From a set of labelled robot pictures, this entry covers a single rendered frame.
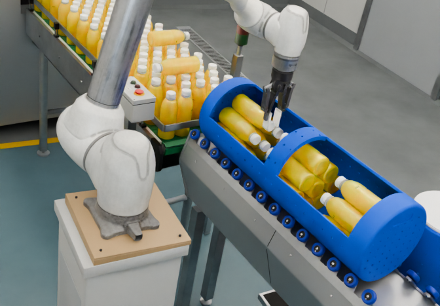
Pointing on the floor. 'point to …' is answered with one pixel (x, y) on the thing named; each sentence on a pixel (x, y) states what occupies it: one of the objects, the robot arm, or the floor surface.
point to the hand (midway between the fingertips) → (272, 119)
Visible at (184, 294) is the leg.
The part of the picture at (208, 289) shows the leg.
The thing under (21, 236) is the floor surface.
